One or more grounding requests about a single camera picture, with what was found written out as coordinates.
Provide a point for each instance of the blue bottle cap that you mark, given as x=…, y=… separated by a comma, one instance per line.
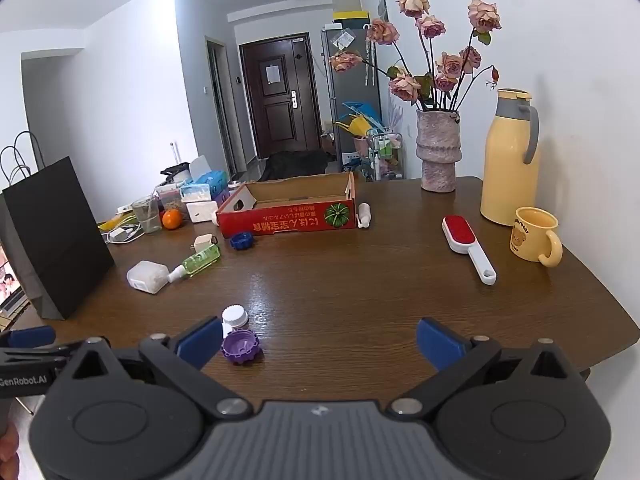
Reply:
x=242, y=243

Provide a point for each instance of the dried rose bouquet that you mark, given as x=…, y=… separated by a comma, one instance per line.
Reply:
x=484, y=14

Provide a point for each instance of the metal trolley rack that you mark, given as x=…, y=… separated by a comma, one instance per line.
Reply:
x=385, y=157

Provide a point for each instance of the clear glass cup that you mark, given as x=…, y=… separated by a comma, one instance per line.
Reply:
x=147, y=220

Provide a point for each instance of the small white bottle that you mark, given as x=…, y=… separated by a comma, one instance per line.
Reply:
x=363, y=212

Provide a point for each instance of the yellow packet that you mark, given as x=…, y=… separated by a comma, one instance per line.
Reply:
x=115, y=221

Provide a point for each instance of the blue tissue pack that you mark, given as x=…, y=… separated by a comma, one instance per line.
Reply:
x=210, y=182

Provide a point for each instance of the yellow watering can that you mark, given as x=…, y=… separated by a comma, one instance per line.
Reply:
x=357, y=126

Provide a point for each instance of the pink stone vase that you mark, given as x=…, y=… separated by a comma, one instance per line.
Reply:
x=437, y=155

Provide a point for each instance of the white plug adapter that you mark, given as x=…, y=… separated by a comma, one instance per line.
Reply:
x=202, y=241

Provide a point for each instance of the purple bottle cap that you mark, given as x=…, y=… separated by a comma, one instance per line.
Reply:
x=242, y=352

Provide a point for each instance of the yellow mug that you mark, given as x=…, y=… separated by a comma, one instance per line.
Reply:
x=530, y=242

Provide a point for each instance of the white charger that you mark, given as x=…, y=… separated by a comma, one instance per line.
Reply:
x=119, y=235

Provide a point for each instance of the red and white lint brush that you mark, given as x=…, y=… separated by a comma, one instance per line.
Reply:
x=462, y=232

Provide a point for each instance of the orange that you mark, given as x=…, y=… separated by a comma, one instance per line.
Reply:
x=172, y=219

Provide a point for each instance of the white jar cap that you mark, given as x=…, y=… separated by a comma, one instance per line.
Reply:
x=234, y=316

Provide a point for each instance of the grey refrigerator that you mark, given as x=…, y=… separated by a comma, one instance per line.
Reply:
x=350, y=95

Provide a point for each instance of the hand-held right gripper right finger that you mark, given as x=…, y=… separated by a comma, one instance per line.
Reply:
x=440, y=342

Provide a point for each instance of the black folding stand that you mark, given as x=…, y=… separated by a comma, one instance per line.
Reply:
x=175, y=171

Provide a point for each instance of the dark brown entrance door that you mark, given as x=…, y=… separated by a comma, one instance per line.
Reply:
x=282, y=110

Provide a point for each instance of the white tissue pack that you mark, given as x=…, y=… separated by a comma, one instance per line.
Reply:
x=200, y=211

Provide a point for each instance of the pink bucket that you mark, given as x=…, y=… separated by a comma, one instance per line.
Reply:
x=361, y=145

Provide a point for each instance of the grey interior door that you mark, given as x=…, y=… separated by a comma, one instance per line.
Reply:
x=220, y=105

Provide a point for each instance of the display screen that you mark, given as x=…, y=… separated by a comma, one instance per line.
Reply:
x=10, y=282

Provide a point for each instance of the red cardboard box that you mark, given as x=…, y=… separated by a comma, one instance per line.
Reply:
x=280, y=222

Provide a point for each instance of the clear food container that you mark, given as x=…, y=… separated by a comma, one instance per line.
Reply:
x=167, y=200

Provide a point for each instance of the green spray bottle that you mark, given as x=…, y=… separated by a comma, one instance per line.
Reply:
x=200, y=260

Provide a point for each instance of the yellow and black box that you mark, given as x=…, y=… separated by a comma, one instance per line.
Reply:
x=350, y=17

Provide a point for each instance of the clear plastic pouch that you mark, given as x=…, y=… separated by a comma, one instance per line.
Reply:
x=345, y=37

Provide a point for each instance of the black paper bag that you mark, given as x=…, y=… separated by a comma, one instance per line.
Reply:
x=55, y=240

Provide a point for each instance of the yellow thermos jug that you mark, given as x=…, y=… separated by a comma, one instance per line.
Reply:
x=507, y=170

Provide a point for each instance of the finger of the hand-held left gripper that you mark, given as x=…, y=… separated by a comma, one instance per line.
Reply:
x=30, y=336

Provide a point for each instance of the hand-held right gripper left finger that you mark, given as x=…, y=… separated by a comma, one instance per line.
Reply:
x=200, y=342

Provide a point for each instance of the purple hangers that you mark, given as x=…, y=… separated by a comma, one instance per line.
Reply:
x=395, y=115

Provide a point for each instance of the blue plastic item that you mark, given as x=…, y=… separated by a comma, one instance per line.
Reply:
x=362, y=109

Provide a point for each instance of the white pole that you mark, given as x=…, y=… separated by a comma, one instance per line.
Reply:
x=174, y=152

